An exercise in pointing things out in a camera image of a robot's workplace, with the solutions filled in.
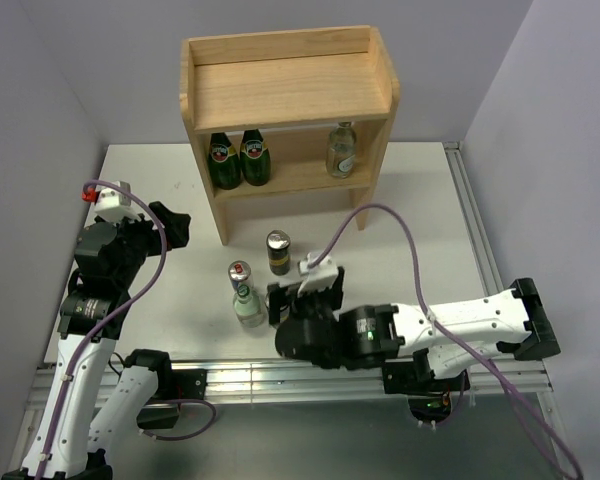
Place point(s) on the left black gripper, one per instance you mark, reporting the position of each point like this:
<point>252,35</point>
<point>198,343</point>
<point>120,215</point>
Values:
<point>176,225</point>

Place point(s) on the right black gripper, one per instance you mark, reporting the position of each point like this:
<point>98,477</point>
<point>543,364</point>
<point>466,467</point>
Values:
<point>336,294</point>

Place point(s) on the clear glass bottle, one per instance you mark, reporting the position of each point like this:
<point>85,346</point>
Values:
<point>248,307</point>
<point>341,150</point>

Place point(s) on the blue silver Red Bull can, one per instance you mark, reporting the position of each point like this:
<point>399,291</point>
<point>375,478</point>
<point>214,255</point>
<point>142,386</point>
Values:
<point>240,273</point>

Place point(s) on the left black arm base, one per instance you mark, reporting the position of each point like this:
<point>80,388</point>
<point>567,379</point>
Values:
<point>185,384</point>

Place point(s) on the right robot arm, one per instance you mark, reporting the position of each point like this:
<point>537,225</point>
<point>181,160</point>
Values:
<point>438,344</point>

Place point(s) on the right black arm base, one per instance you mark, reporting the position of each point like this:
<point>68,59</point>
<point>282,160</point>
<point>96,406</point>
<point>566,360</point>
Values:
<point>430,402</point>

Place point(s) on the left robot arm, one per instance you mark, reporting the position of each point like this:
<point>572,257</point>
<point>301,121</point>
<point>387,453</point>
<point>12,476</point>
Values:
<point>75,438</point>

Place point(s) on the left green Perrier bottle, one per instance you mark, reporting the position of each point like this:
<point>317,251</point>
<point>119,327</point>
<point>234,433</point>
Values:
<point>223,162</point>

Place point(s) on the green perrier bottle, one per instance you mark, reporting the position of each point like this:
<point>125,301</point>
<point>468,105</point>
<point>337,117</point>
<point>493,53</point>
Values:
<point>255,158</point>
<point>223,162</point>

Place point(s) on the right green Perrier bottle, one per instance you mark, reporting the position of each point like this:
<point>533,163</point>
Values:
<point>255,158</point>

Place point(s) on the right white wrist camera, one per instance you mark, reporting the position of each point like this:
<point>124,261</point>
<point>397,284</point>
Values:
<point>317,278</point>

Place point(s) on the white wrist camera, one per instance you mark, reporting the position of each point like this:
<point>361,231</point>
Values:
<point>317,278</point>
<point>109,204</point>

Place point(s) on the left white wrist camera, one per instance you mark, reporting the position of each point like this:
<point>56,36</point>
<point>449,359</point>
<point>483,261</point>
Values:
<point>109,204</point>

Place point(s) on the aluminium mounting rail frame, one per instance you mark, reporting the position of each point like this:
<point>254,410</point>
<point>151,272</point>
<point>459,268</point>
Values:
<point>425,182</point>

